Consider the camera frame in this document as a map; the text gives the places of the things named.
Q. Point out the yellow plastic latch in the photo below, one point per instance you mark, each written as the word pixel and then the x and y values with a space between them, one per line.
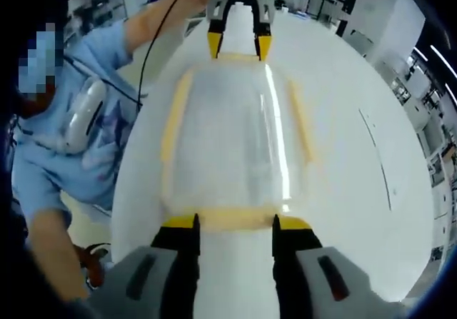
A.
pixel 301 122
pixel 176 119

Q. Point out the white shelf unit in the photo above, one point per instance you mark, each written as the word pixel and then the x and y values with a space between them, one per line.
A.
pixel 107 1

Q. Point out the row of white cabinets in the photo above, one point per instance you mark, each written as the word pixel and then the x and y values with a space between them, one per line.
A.
pixel 433 147

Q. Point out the red and white shoe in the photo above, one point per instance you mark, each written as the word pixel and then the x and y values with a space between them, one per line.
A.
pixel 93 265

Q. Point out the clear plastic bag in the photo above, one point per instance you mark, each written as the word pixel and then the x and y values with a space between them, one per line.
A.
pixel 232 137

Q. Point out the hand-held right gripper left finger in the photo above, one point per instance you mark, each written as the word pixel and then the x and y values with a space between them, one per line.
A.
pixel 160 279

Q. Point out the white square pillar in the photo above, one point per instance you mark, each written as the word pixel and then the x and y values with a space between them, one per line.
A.
pixel 375 15

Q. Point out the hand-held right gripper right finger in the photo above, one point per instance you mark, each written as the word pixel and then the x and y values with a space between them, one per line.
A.
pixel 307 279

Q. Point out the white chest-worn device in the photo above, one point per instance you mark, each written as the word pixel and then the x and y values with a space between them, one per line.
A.
pixel 85 119

